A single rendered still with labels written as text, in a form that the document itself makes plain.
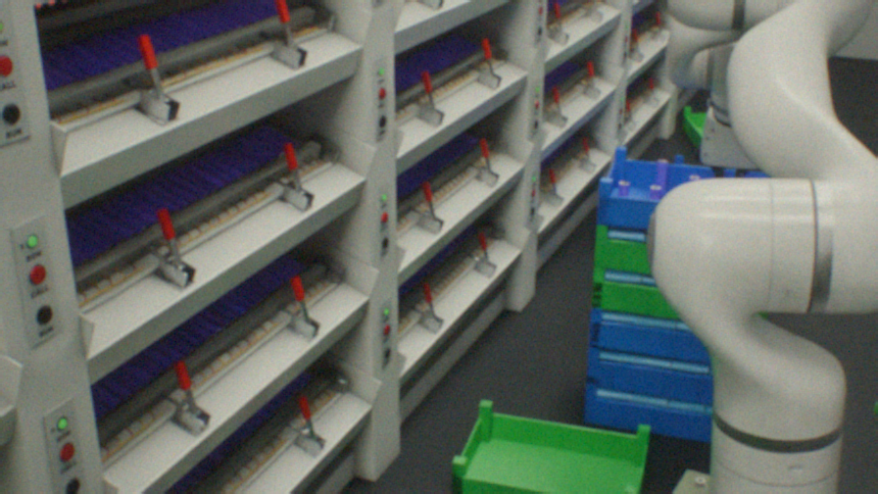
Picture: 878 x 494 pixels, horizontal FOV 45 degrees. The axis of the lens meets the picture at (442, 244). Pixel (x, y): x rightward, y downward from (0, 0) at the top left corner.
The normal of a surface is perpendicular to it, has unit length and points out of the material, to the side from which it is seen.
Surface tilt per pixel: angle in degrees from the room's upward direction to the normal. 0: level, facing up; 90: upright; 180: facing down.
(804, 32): 41
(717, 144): 115
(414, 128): 20
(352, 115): 90
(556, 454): 0
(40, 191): 90
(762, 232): 57
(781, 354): 28
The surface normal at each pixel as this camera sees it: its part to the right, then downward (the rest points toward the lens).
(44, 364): 0.91, 0.17
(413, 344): 0.32, -0.80
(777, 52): -0.22, -0.65
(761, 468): -0.47, 0.35
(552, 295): 0.00, -0.92
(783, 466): -0.16, 0.37
